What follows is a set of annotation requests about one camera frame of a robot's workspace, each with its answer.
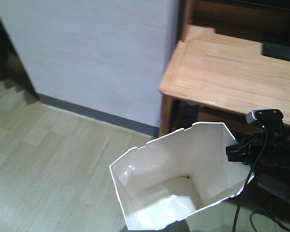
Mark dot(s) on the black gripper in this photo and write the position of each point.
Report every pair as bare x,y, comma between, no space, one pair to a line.
260,150

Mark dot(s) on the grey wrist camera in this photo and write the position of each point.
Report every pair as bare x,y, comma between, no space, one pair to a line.
264,115

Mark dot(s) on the black monitor with stand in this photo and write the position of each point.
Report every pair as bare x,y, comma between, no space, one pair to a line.
275,44

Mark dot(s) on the wooden desk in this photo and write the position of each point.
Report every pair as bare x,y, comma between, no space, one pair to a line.
218,63

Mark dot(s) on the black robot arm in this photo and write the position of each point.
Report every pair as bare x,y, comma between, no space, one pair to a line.
282,152

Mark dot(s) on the white plastic trash bin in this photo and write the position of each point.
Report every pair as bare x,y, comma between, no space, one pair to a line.
176,176

